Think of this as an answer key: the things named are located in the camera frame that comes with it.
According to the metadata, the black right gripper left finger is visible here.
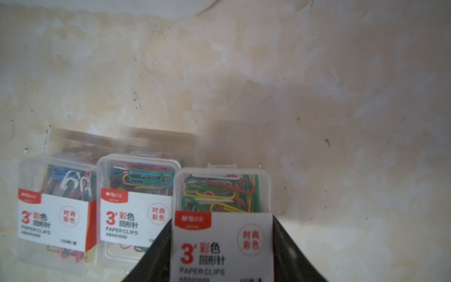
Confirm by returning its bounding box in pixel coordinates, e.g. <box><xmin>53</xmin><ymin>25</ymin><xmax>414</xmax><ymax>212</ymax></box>
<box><xmin>122</xmin><ymin>220</ymin><xmax>172</xmax><ymax>282</ymax></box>

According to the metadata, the white plastic storage box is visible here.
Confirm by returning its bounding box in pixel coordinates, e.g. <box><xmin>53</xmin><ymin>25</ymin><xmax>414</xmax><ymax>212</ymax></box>
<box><xmin>1</xmin><ymin>0</ymin><xmax>216</xmax><ymax>20</ymax></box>

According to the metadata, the paper clip box side-left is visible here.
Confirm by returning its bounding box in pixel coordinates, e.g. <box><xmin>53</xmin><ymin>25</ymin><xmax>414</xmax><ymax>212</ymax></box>
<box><xmin>17</xmin><ymin>152</ymin><xmax>96</xmax><ymax>275</ymax></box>

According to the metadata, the paper clip box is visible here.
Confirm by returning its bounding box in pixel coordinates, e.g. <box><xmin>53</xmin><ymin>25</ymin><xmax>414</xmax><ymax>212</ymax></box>
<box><xmin>170</xmin><ymin>166</ymin><xmax>275</xmax><ymax>282</ymax></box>
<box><xmin>96</xmin><ymin>154</ymin><xmax>181</xmax><ymax>271</ymax></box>

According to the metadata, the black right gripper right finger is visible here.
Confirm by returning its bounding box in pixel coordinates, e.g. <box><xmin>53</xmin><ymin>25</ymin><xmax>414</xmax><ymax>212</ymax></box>
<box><xmin>272</xmin><ymin>216</ymin><xmax>327</xmax><ymax>282</ymax></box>

